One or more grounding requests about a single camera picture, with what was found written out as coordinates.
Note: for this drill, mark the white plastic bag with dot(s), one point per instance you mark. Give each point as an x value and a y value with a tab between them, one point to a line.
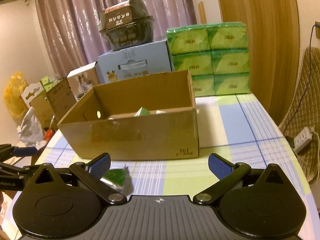
30	130

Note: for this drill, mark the white power strip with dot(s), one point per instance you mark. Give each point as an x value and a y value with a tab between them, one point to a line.
302	139

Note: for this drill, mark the black food container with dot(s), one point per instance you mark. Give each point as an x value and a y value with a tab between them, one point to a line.
126	24

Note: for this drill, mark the silver foil pouch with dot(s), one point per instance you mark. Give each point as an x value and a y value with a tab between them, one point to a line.
119	179

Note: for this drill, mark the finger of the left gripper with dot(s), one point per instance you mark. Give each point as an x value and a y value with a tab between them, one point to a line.
8	151

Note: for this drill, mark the white product box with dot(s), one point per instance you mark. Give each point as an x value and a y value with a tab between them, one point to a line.
83	79

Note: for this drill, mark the light blue carton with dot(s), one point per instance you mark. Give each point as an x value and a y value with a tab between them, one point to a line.
149	58

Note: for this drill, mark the yellow plastic bag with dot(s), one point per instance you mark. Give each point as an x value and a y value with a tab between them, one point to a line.
12	95

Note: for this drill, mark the green tissue pack stack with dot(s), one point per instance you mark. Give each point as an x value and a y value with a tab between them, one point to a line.
216	56

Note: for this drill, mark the purple curtain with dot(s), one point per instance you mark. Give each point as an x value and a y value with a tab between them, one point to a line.
76	32

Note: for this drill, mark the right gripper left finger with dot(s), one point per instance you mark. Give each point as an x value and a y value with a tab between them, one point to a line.
89	175

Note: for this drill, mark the plaid tablecloth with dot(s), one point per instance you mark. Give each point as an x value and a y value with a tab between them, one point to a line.
73	202

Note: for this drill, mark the quilted chair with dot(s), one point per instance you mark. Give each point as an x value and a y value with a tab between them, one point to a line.
304	112

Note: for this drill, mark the green white medicine box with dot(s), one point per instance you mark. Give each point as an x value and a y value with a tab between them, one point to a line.
142	112

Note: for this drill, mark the brown cardboard box with cutout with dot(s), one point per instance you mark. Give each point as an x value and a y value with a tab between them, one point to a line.
49	105

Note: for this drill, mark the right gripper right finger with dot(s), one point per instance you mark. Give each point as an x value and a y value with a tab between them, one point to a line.
229	174

